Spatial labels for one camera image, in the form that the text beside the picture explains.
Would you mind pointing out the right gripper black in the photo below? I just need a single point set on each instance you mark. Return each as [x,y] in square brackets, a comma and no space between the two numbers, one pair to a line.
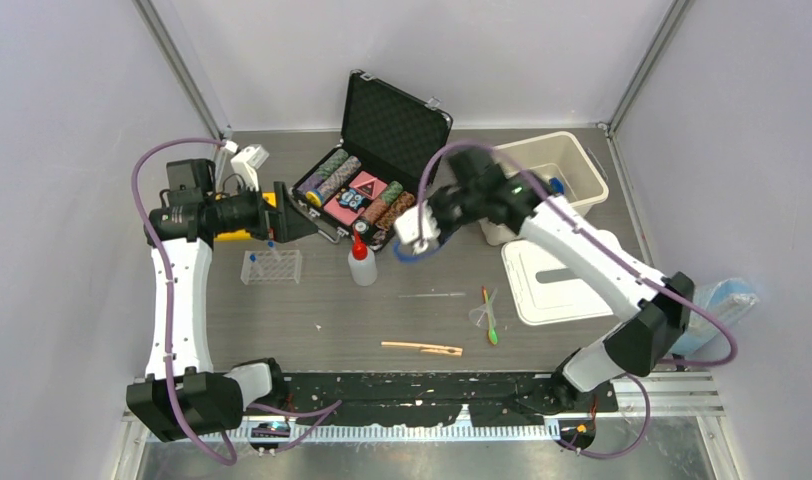
[432,201]

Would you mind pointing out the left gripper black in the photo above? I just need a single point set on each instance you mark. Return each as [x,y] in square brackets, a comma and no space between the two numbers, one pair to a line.
[287,220]

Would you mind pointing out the clear plastic well plate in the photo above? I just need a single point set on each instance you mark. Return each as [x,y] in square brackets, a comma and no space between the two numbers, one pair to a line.
[287,270]

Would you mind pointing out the blue safety glasses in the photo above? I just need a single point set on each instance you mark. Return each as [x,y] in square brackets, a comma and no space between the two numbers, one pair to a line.
[412,257]

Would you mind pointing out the beige plastic bin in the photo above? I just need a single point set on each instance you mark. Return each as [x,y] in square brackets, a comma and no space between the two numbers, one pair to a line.
[560,156]

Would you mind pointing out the yellow test tube rack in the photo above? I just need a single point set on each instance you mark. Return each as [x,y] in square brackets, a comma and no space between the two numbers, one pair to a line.
[242,235]

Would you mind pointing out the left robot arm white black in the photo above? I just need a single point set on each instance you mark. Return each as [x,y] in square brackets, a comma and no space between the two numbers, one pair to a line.
[182,395]

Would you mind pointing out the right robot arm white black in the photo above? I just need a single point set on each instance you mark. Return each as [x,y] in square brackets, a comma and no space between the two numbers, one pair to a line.
[463,183]

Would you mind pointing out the white squeeze bottle red cap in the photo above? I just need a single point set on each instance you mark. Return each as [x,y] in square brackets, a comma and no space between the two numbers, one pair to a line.
[362,262]

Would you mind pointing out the clear glass pipette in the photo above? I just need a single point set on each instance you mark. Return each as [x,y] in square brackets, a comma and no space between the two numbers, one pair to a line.
[433,295]

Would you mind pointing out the black poker chip case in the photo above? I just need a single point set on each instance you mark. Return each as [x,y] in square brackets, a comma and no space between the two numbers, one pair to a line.
[392,133]

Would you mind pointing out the white bin lid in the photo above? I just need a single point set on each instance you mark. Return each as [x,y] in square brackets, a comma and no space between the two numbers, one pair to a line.
[544,290]

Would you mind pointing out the green orange spatula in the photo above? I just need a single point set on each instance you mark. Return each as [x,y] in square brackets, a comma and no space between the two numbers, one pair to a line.
[491,323]

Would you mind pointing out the wooden clothespin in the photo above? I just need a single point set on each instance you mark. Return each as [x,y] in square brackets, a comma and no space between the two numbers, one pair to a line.
[428,348]

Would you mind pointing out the blue plastic bag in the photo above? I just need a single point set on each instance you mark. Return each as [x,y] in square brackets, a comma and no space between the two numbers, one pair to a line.
[728,301]

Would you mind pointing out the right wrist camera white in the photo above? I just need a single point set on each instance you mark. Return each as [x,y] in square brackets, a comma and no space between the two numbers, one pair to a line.
[417,230]

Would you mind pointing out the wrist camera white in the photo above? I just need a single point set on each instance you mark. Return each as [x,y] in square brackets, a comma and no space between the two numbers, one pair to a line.
[244,163]
[417,230]

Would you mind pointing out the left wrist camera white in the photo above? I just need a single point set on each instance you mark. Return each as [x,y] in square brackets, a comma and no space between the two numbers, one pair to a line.
[244,163]

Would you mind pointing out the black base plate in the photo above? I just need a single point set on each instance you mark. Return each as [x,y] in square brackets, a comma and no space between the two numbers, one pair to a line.
[436,398]

